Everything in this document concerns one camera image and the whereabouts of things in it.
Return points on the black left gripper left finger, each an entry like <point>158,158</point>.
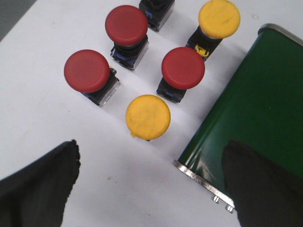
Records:
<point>35,196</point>

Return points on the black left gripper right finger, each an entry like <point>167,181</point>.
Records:
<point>264,193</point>

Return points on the green conveyor belt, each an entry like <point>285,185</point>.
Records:
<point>262,106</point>

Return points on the red push button left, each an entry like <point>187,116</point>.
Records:
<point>88,72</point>

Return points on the red push button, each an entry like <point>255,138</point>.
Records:
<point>182,69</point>
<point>88,72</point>
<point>127,27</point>

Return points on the yellow push button front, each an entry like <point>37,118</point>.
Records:
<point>147,117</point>

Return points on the yellow push button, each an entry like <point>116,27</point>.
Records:
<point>147,117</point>
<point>217,20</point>

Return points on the red push button right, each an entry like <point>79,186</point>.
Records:
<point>182,69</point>

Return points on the yellow push button back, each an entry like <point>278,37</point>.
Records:
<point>217,20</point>

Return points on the red push button top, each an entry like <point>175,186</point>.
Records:
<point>127,27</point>

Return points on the black push button base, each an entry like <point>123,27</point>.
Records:
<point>157,12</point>

